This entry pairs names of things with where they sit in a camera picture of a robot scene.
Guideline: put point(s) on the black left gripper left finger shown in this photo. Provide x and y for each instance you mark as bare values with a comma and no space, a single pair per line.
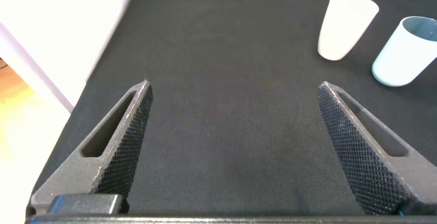
119,162

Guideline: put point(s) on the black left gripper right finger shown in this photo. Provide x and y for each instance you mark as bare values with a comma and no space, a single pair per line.
362,162

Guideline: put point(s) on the teal plastic cup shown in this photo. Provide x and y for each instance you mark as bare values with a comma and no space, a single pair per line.
399,60

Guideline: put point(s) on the black table cloth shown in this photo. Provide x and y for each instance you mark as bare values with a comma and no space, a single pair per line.
232,114

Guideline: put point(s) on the beige plastic cup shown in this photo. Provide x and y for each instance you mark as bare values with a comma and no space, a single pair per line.
341,29

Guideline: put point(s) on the white partition base rail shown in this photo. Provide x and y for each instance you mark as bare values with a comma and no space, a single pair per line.
65,94

